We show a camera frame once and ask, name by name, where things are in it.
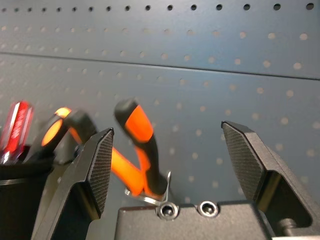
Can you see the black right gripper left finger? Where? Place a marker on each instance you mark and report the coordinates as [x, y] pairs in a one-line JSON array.
[[75, 180]]

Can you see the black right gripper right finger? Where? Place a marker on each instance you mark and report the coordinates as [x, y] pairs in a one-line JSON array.
[[250, 162]]

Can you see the orange black needle-nose pliers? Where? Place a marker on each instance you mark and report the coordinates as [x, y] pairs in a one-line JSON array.
[[140, 125]]

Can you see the dark grey pegboard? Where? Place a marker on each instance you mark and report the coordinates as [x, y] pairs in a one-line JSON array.
[[200, 62]]

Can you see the black cup holder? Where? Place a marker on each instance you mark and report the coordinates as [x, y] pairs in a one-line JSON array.
[[15, 200]]

